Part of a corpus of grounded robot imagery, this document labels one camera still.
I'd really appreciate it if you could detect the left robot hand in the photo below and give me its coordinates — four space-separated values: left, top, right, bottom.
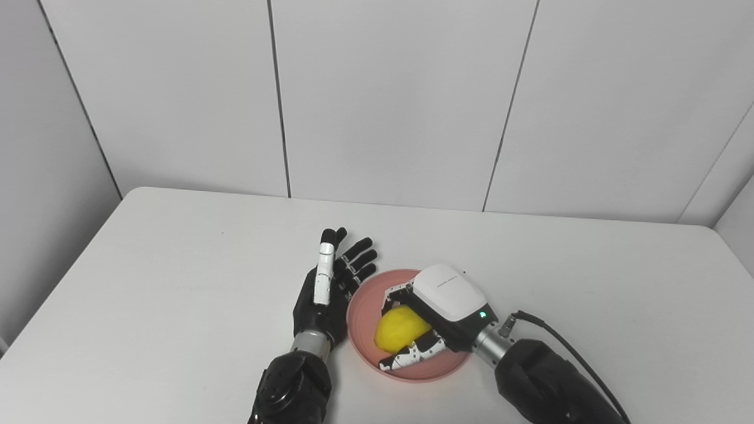
293 227 378 352

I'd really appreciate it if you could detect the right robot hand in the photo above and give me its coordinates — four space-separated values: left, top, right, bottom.
378 263 498 372

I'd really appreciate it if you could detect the pink plate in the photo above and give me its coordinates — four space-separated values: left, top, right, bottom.
346 269 472 383

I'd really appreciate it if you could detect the yellow lemon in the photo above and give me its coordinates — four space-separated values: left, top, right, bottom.
375 304 432 355

